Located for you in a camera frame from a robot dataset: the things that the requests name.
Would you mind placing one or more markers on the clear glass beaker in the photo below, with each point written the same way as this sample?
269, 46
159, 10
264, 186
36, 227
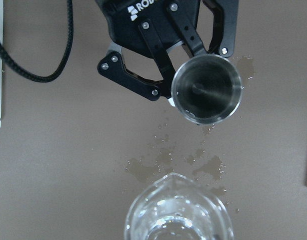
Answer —
177, 208

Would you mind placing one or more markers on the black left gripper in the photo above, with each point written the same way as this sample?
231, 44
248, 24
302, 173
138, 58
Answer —
149, 28

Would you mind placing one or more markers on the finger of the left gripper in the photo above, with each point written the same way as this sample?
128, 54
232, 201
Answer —
225, 17

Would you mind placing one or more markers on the steel double jigger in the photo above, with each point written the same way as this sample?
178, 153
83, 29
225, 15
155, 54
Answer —
207, 89

